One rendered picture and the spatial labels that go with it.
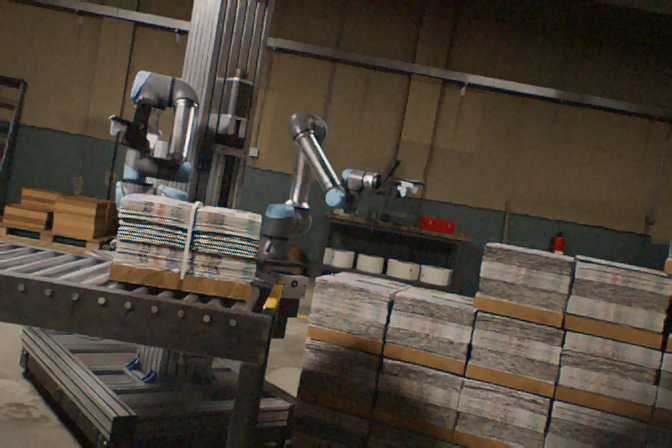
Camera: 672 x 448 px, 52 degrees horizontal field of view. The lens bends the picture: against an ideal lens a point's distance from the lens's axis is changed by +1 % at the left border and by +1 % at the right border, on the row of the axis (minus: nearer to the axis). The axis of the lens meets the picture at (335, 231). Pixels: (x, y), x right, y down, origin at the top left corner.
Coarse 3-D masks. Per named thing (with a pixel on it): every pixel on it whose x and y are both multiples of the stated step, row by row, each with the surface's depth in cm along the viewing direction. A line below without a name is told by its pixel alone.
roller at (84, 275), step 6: (102, 264) 210; (108, 264) 213; (84, 270) 194; (90, 270) 196; (96, 270) 200; (102, 270) 204; (108, 270) 209; (66, 276) 180; (72, 276) 182; (78, 276) 185; (84, 276) 189; (90, 276) 193; (96, 276) 197; (78, 282) 183
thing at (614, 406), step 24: (312, 336) 250; (336, 336) 247; (408, 360) 239; (432, 360) 236; (456, 360) 233; (504, 384) 228; (528, 384) 226; (552, 384) 224; (336, 408) 246; (360, 408) 244; (600, 408) 219; (624, 408) 217; (648, 408) 215; (432, 432) 236; (456, 432) 233
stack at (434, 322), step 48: (336, 288) 246; (384, 288) 250; (384, 336) 244; (432, 336) 236; (480, 336) 231; (528, 336) 227; (576, 336) 222; (336, 384) 247; (384, 384) 241; (432, 384) 236; (480, 384) 231; (576, 384) 222; (624, 384) 218; (336, 432) 247; (384, 432) 241; (480, 432) 231; (528, 432) 226; (576, 432) 222; (624, 432) 217
